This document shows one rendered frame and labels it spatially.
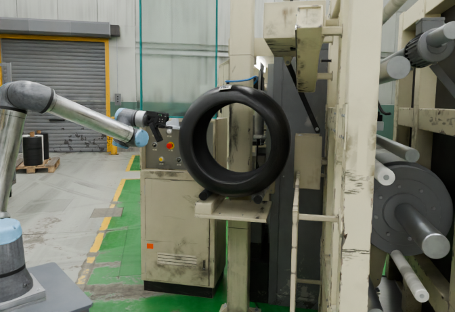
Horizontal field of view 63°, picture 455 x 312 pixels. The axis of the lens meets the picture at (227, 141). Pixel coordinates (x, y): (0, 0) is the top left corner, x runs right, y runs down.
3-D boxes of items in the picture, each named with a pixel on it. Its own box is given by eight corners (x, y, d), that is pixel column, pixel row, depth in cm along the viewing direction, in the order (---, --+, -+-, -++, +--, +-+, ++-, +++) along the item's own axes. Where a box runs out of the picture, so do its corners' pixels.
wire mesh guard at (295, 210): (293, 282, 227) (296, 168, 220) (296, 282, 226) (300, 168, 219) (287, 394, 139) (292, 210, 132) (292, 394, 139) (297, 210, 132)
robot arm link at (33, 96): (25, 73, 148) (154, 130, 197) (12, 76, 156) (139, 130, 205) (14, 100, 145) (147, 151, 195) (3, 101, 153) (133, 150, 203)
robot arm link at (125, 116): (118, 126, 212) (123, 109, 213) (139, 129, 209) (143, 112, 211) (111, 122, 203) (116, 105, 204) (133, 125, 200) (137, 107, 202)
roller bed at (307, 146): (294, 181, 231) (295, 132, 228) (318, 182, 228) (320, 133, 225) (293, 188, 211) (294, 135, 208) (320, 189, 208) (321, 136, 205)
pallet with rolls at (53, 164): (19, 164, 816) (17, 130, 808) (60, 163, 842) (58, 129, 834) (7, 174, 703) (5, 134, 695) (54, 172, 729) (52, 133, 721)
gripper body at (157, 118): (165, 114, 198) (144, 110, 201) (164, 129, 199) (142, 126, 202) (170, 113, 206) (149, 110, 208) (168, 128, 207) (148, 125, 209)
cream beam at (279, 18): (273, 57, 212) (273, 30, 211) (318, 57, 207) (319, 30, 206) (261, 38, 153) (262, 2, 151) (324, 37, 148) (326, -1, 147)
